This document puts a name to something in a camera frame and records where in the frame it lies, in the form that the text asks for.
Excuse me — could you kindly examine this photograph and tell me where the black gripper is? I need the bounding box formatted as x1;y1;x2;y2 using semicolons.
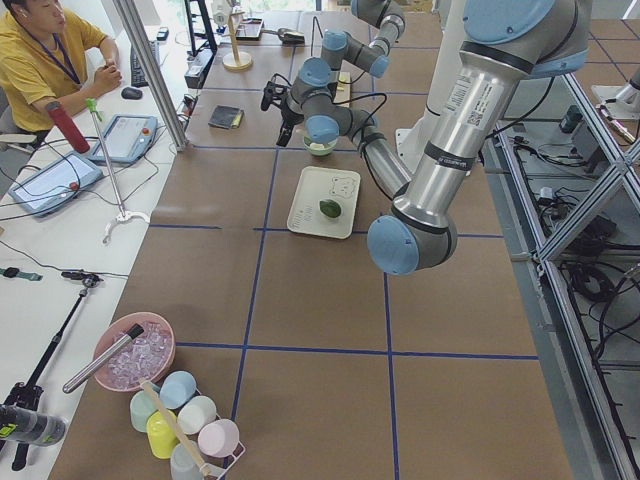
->
276;92;304;147

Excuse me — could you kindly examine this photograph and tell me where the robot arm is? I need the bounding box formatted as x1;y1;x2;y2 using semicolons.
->
320;0;406;78
261;1;592;275

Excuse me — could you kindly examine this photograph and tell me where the light green bowl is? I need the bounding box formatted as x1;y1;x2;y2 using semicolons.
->
303;136;337;157

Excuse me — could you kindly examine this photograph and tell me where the pink bowl with ice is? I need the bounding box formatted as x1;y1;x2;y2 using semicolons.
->
94;312;176;392

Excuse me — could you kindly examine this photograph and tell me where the yellow sponge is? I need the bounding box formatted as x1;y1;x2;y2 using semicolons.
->
232;110;244;128

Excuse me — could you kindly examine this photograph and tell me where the grey cloth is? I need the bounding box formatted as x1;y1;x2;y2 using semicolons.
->
208;105;242;130

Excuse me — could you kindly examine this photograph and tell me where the white bear tray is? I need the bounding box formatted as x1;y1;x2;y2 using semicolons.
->
287;166;361;239

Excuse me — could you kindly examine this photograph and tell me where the wooden banana stand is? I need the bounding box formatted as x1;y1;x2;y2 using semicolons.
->
222;1;253;72

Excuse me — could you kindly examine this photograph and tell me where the green avocado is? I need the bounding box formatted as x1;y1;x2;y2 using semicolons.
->
319;199;342;219

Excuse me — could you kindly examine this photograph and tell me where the black keyboard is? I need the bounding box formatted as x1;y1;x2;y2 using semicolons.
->
129;39;161;88

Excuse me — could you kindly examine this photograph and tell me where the teach pendant far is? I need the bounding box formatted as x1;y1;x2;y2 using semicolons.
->
95;114;158;166

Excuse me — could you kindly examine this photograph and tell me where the teach pendant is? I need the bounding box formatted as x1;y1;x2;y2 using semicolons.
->
9;152;104;217
95;114;158;166

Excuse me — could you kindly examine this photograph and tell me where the black computer mouse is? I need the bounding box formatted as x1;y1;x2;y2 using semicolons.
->
121;86;143;100

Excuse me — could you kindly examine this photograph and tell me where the silver stand with green top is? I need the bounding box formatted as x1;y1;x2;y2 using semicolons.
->
85;98;150;245

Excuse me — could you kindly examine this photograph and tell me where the teach pendant near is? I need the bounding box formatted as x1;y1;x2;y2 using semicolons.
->
9;152;104;217

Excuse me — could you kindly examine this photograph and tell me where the red water bottle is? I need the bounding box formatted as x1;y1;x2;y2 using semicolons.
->
45;100;90;154

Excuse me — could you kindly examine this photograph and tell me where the person in yellow shirt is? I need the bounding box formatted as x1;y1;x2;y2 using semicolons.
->
1;1;122;133

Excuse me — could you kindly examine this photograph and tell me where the steel cylinder tool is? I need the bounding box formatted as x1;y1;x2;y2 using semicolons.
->
62;323;144;394

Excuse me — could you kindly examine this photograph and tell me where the blue cup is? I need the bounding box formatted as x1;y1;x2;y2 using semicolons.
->
159;370;197;410

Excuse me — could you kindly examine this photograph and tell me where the white cup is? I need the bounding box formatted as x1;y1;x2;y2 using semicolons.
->
177;395;217;435

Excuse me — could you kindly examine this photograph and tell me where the wrist watch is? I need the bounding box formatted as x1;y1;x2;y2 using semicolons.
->
0;267;42;281

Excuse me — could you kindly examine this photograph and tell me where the green cup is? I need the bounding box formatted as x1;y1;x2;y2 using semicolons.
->
129;390;157;433

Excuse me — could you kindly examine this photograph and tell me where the pink cup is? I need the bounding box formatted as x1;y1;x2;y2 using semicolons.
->
197;419;240;458

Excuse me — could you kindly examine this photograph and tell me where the yellow cup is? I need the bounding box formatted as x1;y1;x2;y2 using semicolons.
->
146;411;179;460

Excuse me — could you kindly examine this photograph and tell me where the grey cup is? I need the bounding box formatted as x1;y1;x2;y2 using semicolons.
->
170;444;204;480

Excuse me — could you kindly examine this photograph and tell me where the black tripod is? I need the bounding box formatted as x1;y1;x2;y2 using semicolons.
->
1;270;103;471

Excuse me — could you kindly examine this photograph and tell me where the aluminium frame post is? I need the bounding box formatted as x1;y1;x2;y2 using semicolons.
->
113;0;187;152

